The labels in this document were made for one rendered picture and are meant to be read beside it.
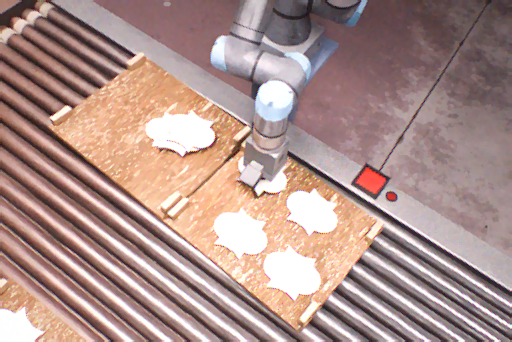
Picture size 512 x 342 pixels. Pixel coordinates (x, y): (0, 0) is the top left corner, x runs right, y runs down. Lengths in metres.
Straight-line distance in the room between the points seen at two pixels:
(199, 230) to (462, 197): 1.65
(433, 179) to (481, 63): 0.88
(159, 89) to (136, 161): 0.25
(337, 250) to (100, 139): 0.66
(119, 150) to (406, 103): 1.83
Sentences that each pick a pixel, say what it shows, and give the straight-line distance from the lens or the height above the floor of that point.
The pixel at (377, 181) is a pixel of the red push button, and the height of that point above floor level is 0.93.
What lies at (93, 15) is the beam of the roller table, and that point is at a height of 0.91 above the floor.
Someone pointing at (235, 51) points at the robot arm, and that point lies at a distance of 1.25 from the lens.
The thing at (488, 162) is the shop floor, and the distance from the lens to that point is 2.90.
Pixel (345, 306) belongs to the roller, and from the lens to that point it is 1.31.
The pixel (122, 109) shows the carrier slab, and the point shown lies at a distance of 1.55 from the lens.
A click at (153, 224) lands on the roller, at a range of 1.36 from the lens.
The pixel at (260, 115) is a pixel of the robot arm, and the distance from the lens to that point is 1.17.
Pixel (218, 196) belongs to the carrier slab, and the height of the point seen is 0.94.
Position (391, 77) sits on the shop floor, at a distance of 3.06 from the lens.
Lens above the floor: 2.12
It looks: 57 degrees down
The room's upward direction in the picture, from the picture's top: 8 degrees clockwise
